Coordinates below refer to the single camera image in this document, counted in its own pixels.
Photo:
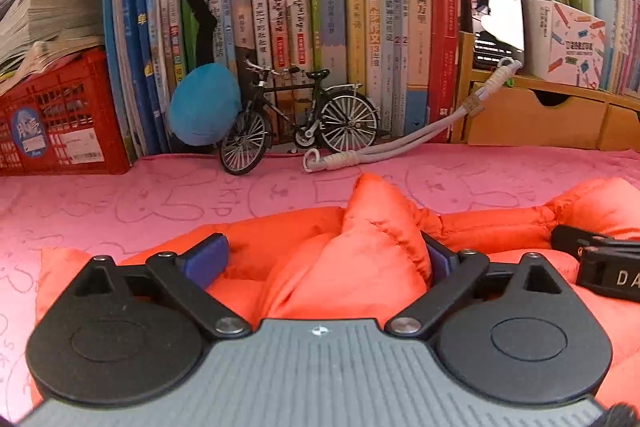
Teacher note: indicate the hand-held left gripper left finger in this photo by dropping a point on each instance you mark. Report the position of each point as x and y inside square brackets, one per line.
[205, 254]

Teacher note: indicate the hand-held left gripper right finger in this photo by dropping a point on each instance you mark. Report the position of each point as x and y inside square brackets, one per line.
[439, 259]

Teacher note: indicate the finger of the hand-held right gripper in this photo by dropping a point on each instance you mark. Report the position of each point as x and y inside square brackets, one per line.
[575, 238]

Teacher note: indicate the orange puffer jacket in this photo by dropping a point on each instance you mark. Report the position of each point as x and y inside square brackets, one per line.
[370, 227]

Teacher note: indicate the pink rabbit-print blanket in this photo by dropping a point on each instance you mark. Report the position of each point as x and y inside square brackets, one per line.
[125, 197]

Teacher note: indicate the wooden drawer organizer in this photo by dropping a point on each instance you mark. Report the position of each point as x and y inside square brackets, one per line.
[500, 122]

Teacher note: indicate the blue round plush ball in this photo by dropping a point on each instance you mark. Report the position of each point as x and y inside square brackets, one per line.
[202, 104]

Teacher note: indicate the black miniature bicycle model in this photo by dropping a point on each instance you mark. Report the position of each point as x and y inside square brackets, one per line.
[306, 138]

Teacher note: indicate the white pencil-print cardboard box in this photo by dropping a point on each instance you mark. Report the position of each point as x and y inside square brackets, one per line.
[575, 42]

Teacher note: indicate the red plastic crate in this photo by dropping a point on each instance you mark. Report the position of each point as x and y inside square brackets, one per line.
[75, 107]

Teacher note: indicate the black smartphone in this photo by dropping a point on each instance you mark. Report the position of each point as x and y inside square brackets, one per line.
[495, 7]

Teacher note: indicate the row of tall books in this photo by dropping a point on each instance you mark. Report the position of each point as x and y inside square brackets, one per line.
[330, 7]

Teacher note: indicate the stack of paper workbooks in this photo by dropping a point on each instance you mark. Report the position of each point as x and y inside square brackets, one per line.
[60, 17]

